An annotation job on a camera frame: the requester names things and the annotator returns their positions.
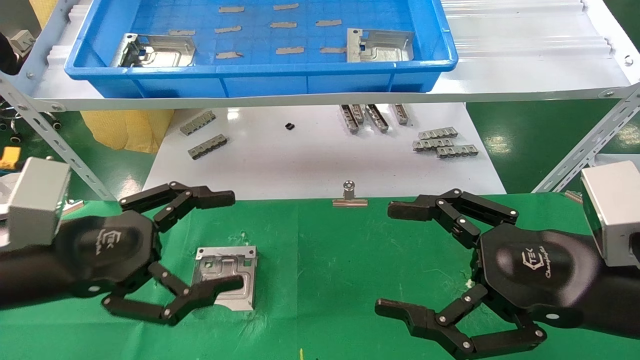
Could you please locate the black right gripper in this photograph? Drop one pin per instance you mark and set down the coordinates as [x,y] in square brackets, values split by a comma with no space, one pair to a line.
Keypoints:
[535,275]

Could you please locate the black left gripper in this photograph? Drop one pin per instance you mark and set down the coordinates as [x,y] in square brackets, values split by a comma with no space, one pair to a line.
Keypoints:
[107,252]

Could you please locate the stamped sheet metal part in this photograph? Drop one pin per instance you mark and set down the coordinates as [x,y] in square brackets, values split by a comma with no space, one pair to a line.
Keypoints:
[225,262]
[165,52]
[385,47]

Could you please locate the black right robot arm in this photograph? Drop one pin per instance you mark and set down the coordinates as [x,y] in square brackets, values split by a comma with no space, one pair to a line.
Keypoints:
[620,300]

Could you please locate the green cloth mat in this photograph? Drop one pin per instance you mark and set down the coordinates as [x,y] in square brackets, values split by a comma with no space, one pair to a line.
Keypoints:
[325,260]

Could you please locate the grey metal connector strip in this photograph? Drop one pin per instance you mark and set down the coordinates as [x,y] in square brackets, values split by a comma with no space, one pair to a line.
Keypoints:
[431,145]
[438,133]
[358,114]
[348,119]
[207,147]
[198,123]
[377,118]
[401,114]
[457,151]

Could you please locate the yellow foam bag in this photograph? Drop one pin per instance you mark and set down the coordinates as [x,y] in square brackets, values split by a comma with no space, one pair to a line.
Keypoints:
[125,130]

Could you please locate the blue plastic tray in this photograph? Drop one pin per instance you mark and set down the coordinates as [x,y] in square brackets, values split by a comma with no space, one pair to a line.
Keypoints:
[250,80]

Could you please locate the perforated metal angle brace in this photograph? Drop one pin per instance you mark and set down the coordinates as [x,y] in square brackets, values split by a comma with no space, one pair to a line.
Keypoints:
[65,150]
[585,145]

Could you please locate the grey tape strip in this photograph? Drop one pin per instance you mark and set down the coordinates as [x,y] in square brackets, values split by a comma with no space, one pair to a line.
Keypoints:
[182,32]
[283,25]
[290,50]
[229,55]
[231,9]
[228,30]
[285,7]
[332,50]
[328,23]

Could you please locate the white metal shelf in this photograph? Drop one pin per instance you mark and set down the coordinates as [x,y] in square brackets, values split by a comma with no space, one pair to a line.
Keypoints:
[500,85]

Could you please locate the wheeled office chair base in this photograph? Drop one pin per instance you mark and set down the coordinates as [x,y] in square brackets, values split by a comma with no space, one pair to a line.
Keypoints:
[15,137]

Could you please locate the white corrugated plastic sheet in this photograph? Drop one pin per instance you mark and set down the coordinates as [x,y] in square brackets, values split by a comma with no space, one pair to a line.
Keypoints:
[525,30]

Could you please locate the small grey box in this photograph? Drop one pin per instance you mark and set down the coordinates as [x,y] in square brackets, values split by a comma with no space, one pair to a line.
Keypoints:
[22,41]

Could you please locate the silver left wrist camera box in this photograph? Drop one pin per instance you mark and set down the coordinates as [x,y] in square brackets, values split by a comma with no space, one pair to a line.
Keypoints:
[40,200]

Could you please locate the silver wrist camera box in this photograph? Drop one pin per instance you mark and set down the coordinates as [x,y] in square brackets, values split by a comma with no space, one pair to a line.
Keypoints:
[617,210]
[40,200]

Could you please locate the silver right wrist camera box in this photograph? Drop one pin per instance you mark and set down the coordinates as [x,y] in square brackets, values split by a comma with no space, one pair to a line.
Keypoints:
[617,210]

